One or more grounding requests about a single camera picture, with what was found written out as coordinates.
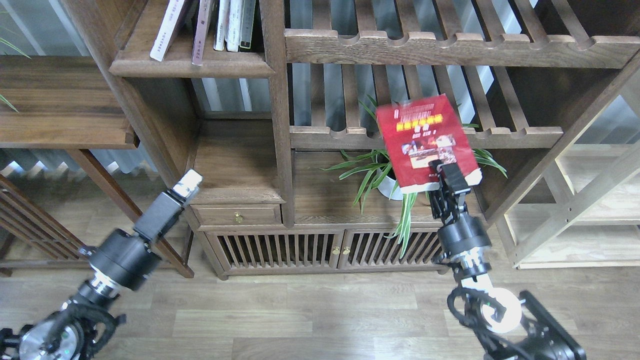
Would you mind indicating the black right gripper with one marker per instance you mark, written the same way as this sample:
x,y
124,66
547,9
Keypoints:
x,y
462,236

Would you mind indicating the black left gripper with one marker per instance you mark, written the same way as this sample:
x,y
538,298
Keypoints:
x,y
125,260

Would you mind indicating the red book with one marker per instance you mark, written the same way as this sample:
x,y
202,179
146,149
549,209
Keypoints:
x,y
422,131

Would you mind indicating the maroon book white characters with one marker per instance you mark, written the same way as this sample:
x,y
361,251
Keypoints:
x,y
205,10

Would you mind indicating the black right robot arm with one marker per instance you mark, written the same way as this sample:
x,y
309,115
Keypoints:
x,y
508,326

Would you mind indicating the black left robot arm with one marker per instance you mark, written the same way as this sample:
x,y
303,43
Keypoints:
x,y
84,325

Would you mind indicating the white plant pot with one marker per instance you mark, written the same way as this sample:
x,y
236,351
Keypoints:
x,y
389,187

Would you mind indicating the green spider plant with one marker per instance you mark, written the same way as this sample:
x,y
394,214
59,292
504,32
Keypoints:
x,y
375,165

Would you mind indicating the dark wooden bookshelf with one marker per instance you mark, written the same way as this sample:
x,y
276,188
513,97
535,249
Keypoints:
x,y
260,126

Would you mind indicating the dark wooden side table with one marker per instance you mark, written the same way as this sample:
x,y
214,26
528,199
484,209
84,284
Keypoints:
x,y
65,103

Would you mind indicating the dark upright book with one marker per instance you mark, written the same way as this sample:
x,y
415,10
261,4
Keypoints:
x,y
247,25

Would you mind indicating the green leaves at left edge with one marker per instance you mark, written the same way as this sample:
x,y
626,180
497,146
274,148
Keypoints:
x,y
7,71

